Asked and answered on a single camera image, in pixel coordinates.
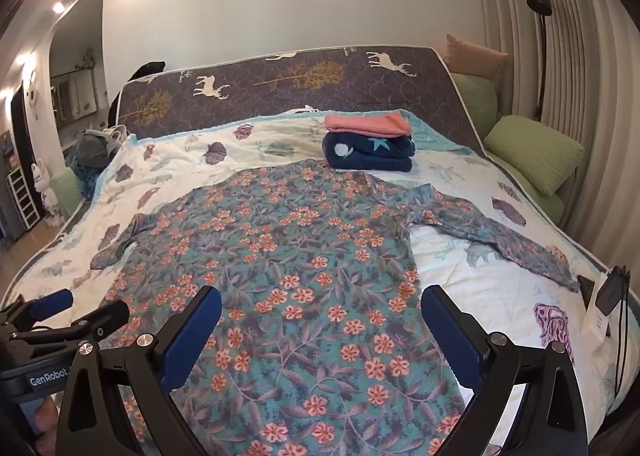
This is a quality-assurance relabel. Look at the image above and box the white paper card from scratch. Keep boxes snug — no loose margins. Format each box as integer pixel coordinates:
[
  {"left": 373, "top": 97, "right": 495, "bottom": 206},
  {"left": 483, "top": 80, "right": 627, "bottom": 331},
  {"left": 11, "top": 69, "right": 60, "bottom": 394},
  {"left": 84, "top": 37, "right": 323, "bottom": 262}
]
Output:
[{"left": 582, "top": 273, "right": 611, "bottom": 344}]

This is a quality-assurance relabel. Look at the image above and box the folded pink garment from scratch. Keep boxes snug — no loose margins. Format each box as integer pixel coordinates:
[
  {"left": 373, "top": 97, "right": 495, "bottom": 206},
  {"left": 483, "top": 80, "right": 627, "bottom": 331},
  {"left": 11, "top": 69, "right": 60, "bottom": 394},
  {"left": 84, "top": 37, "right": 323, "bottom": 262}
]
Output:
[{"left": 324, "top": 111, "right": 412, "bottom": 138}]

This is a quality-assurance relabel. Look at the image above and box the black cable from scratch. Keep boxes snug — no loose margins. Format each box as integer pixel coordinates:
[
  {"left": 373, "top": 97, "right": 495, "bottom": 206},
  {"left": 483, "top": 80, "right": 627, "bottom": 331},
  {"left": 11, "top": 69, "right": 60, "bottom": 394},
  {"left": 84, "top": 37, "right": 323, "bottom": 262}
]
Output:
[{"left": 615, "top": 266, "right": 631, "bottom": 394}]

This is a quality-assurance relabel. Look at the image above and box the teal floral long-sleeved shirt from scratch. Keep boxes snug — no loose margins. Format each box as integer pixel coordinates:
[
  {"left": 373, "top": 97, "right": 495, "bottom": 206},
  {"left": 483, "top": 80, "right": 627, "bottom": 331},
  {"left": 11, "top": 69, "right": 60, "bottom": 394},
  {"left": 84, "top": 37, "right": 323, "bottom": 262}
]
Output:
[{"left": 90, "top": 159, "right": 583, "bottom": 456}]

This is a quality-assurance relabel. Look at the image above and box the green cushion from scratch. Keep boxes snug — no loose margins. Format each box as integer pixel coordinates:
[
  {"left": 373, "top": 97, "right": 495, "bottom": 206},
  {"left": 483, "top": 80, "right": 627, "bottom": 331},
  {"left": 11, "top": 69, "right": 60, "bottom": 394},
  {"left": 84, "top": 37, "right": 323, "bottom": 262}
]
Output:
[{"left": 50, "top": 169, "right": 83, "bottom": 217}]

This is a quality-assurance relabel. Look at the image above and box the white cat figurine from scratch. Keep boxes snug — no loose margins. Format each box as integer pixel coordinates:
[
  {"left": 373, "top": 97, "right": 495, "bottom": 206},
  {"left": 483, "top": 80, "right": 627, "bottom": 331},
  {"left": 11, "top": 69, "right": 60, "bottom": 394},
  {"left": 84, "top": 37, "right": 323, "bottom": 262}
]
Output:
[{"left": 31, "top": 162, "right": 62, "bottom": 224}]

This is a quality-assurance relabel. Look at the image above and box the white wire rack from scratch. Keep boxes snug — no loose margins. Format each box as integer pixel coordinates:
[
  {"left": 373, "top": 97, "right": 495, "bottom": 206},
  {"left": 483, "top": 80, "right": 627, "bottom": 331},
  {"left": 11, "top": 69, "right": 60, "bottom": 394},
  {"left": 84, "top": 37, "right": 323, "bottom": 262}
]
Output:
[{"left": 6, "top": 169, "right": 40, "bottom": 232}]

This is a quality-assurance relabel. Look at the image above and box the beige pleated curtain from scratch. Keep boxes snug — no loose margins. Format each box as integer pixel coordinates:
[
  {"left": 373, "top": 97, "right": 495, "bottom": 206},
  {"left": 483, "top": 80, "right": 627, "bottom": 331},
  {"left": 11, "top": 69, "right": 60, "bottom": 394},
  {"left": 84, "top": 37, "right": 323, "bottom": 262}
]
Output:
[{"left": 470, "top": 0, "right": 640, "bottom": 282}]

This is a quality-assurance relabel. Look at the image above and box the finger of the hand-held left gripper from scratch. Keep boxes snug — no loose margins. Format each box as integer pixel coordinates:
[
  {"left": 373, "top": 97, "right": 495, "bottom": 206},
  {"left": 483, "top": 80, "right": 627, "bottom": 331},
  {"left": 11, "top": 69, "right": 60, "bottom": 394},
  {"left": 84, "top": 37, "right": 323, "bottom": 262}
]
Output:
[
  {"left": 10, "top": 299, "right": 131, "bottom": 352},
  {"left": 0, "top": 289, "right": 75, "bottom": 332}
]

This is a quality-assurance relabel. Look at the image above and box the folded navy star-print garment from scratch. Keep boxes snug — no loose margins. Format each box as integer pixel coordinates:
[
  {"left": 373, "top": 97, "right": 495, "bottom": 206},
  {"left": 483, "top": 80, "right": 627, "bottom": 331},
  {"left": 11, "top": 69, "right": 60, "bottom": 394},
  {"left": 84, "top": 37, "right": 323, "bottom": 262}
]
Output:
[{"left": 321, "top": 130, "right": 417, "bottom": 174}]

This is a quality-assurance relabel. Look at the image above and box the black small device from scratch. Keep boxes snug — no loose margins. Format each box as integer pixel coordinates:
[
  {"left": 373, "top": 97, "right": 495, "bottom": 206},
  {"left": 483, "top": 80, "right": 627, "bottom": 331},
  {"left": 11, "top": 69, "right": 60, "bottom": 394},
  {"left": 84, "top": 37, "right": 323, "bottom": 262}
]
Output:
[{"left": 597, "top": 266, "right": 631, "bottom": 309}]

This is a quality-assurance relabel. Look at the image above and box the person's left hand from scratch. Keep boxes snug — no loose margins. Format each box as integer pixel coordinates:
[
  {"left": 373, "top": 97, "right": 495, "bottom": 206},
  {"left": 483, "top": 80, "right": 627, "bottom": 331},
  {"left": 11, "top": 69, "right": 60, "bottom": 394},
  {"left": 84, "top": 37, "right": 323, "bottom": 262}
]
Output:
[{"left": 29, "top": 395, "right": 62, "bottom": 456}]

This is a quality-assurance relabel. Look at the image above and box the black item behind mattress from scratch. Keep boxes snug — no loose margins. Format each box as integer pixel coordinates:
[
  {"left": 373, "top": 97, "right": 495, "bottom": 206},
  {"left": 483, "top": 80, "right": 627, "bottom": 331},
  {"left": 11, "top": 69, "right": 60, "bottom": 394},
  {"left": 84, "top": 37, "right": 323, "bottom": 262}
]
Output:
[{"left": 131, "top": 60, "right": 166, "bottom": 80}]

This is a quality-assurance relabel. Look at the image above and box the white wall ornament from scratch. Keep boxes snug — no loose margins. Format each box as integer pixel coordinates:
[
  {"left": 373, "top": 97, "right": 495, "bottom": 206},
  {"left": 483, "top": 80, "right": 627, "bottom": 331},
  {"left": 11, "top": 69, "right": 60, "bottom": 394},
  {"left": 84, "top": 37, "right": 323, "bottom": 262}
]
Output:
[{"left": 22, "top": 69, "right": 41, "bottom": 110}]

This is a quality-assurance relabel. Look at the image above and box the pile of grey-blue clothes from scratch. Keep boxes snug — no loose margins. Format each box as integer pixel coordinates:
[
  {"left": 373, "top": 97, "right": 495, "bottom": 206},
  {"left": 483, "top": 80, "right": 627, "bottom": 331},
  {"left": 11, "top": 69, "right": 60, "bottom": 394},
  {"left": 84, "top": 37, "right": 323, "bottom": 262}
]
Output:
[{"left": 65, "top": 126, "right": 126, "bottom": 199}]

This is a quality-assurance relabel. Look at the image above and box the grey deer-print mattress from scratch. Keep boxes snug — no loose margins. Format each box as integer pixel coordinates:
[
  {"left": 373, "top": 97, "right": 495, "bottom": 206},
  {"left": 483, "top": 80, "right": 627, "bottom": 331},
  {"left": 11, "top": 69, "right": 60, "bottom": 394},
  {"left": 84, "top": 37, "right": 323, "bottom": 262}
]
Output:
[{"left": 116, "top": 45, "right": 493, "bottom": 157}]

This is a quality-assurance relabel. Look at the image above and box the white sea-print quilt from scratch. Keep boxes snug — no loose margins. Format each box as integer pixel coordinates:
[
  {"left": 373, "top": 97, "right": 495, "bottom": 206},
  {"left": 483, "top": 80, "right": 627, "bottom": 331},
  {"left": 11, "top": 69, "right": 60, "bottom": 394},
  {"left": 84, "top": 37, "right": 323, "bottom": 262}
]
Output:
[{"left": 0, "top": 109, "right": 640, "bottom": 456}]

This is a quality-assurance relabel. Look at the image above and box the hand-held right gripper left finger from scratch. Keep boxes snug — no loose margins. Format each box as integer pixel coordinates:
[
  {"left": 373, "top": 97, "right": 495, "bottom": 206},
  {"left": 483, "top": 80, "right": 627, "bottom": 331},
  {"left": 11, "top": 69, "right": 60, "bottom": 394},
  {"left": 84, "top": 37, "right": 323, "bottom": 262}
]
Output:
[{"left": 54, "top": 286, "right": 223, "bottom": 456}]

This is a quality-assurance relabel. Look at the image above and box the orange pillow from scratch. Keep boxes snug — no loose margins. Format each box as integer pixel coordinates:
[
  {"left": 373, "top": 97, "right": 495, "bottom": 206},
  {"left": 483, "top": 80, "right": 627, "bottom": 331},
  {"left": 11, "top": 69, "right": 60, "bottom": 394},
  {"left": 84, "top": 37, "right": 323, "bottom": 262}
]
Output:
[{"left": 442, "top": 34, "right": 510, "bottom": 80}]

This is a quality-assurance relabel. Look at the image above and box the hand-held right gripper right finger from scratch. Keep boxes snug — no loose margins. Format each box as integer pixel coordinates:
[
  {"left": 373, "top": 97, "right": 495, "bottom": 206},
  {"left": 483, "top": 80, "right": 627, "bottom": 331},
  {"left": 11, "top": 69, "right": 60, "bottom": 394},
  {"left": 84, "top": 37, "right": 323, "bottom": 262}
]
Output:
[{"left": 420, "top": 285, "right": 590, "bottom": 456}]

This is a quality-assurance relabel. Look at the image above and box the green pillow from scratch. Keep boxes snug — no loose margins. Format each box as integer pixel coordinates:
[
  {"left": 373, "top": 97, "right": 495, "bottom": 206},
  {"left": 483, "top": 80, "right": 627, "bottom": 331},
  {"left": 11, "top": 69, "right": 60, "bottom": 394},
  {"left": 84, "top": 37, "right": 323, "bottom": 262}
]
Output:
[
  {"left": 482, "top": 115, "right": 586, "bottom": 197},
  {"left": 452, "top": 72, "right": 498, "bottom": 139},
  {"left": 500, "top": 171, "right": 566, "bottom": 224}
]

